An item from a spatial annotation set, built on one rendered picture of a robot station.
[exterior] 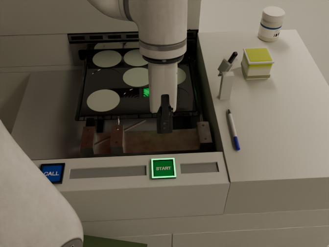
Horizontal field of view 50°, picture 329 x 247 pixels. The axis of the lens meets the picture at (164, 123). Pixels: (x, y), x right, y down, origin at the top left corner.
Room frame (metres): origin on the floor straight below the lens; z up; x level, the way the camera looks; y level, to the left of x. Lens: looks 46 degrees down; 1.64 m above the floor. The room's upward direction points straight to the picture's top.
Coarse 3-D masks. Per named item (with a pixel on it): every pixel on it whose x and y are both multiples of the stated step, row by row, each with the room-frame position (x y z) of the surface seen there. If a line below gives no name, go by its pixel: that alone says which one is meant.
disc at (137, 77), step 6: (126, 72) 0.95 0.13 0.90; (132, 72) 0.95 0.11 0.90; (138, 72) 0.95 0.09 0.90; (144, 72) 0.95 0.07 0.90; (126, 78) 0.91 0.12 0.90; (132, 78) 0.91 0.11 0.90; (138, 78) 0.91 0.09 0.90; (144, 78) 0.91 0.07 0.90; (132, 84) 0.88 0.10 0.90; (138, 84) 0.88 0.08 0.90; (144, 84) 0.88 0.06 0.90
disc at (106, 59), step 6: (96, 54) 1.05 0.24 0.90; (102, 54) 1.05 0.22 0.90; (108, 54) 1.05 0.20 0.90; (114, 54) 1.05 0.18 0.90; (96, 60) 1.01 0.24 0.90; (102, 60) 1.01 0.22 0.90; (108, 60) 1.01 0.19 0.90; (114, 60) 1.01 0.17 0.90; (120, 60) 1.01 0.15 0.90; (102, 66) 0.98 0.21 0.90; (108, 66) 0.98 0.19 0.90
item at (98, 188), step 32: (32, 160) 0.53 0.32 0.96; (64, 160) 0.53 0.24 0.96; (96, 160) 0.53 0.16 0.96; (128, 160) 0.53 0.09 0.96; (192, 160) 0.53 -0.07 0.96; (224, 160) 0.53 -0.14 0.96; (64, 192) 0.44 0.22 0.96; (96, 192) 0.44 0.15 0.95; (128, 192) 0.45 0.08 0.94; (160, 192) 0.45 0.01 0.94; (192, 192) 0.46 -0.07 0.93; (224, 192) 0.46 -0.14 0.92
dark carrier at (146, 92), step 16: (128, 64) 0.99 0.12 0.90; (96, 80) 0.90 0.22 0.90; (112, 80) 0.90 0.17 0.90; (128, 96) 0.83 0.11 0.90; (144, 96) 0.83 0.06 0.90; (192, 96) 0.83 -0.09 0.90; (96, 112) 0.75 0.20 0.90; (112, 112) 0.75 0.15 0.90; (128, 112) 0.75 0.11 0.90; (144, 112) 0.75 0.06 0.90
